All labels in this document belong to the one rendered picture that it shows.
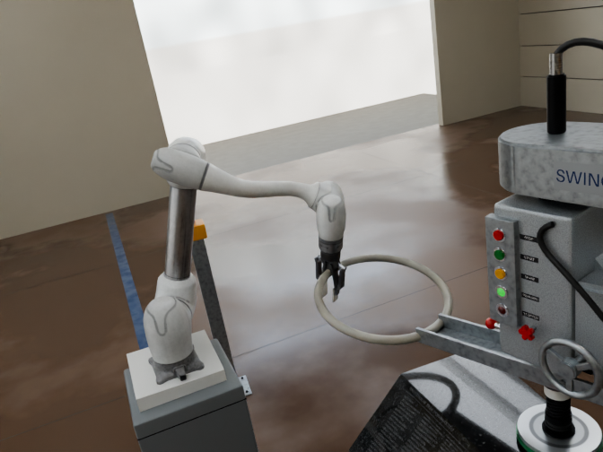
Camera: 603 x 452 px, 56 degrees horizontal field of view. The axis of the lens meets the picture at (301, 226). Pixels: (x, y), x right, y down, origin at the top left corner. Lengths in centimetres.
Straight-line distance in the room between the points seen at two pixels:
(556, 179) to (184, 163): 115
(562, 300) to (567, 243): 15
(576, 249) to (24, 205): 729
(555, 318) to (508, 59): 907
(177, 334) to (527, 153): 136
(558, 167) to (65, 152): 707
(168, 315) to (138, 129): 594
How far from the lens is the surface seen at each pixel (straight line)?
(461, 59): 978
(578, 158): 127
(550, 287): 142
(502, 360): 170
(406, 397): 201
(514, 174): 137
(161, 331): 211
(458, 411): 190
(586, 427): 182
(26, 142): 789
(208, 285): 317
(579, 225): 135
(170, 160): 192
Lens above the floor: 201
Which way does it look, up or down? 20 degrees down
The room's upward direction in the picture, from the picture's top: 10 degrees counter-clockwise
